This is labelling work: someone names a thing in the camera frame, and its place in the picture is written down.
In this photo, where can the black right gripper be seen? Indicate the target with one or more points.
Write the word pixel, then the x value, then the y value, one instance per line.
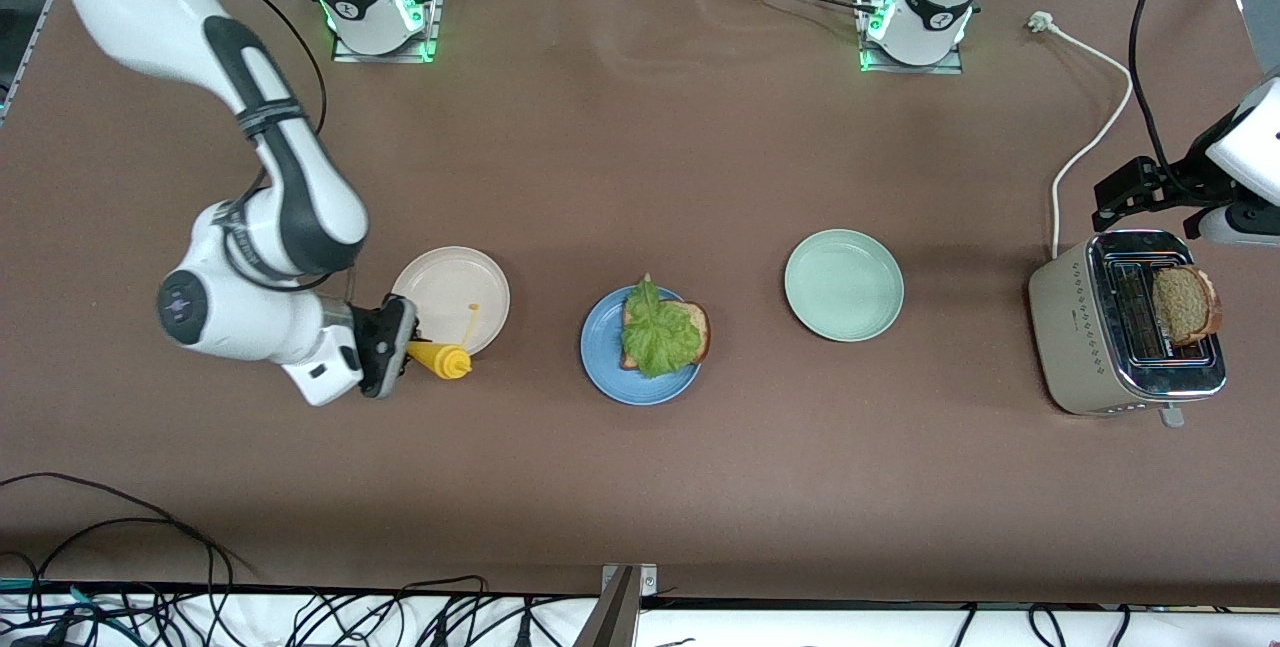
pixel 372 335

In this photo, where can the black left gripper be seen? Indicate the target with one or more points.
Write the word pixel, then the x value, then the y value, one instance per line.
pixel 1176 179

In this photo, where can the yellow mustard squeeze bottle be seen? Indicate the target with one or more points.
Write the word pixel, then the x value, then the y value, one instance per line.
pixel 440 359

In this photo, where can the green lettuce leaf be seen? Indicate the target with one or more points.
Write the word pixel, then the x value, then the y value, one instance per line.
pixel 660 337

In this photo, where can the brown bread slice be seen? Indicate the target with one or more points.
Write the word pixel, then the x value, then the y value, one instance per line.
pixel 700 322
pixel 1185 305

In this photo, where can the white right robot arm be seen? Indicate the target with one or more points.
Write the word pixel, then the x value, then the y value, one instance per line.
pixel 270 147

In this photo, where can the beige plate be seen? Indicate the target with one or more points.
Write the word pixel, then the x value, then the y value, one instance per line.
pixel 450 282

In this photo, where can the blue plate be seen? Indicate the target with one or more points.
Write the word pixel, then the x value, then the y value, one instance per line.
pixel 600 372

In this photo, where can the pale green plate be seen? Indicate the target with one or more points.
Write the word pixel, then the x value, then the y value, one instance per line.
pixel 845 285

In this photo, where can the beige chrome toaster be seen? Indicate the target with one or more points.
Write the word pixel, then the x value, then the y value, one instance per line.
pixel 1075 347

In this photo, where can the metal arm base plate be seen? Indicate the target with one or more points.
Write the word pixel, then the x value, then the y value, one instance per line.
pixel 433 17
pixel 950 69

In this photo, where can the metal corner bracket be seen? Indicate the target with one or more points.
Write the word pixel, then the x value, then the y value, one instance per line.
pixel 648 579

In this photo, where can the dark aluminium post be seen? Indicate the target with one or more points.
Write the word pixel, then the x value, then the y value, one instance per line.
pixel 610 622

